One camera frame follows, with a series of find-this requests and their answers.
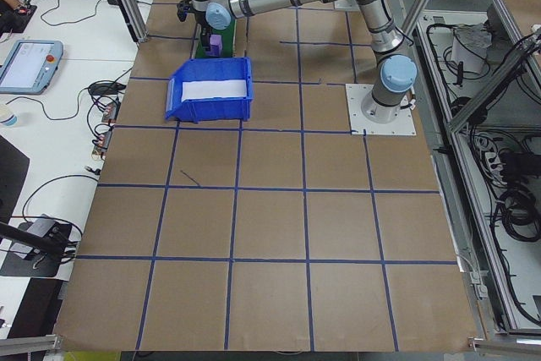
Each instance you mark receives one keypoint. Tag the black device with red board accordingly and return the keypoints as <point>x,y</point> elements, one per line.
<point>21,20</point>

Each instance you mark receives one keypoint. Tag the small circuit board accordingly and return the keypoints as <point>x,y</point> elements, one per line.
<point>102,143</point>
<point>112,111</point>

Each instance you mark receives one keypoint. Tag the green conveyor belt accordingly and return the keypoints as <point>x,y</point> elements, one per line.
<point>228,44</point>

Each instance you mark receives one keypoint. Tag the black flat monitor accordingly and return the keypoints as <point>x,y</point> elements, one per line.
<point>10,175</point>

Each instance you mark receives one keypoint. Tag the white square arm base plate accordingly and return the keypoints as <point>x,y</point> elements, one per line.
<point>346,3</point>
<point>380,126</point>

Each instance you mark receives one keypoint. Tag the blue plastic storage bin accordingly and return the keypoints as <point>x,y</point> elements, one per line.
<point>211,109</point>

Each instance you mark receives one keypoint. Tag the white foam sheet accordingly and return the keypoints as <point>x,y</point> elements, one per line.
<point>211,89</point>

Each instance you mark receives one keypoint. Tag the blue grey teach pendant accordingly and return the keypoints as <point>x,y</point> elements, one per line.
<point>29,65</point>

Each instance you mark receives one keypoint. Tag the white wrapped box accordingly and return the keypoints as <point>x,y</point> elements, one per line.
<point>469,48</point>

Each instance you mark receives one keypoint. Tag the white paper cup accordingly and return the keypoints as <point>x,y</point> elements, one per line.
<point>7,118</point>

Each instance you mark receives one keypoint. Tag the purple foam cube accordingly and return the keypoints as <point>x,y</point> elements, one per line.
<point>216,44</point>

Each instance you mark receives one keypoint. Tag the V-shaped metal bar frame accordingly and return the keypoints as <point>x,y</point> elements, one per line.
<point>477,102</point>

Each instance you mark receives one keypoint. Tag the aluminium corner bar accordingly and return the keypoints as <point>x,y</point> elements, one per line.
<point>29,343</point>
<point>507,344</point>

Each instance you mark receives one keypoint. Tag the black camera stand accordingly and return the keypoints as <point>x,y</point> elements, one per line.
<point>29,247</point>

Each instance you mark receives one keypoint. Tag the black power adapter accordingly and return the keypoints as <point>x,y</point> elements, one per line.
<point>105,88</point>

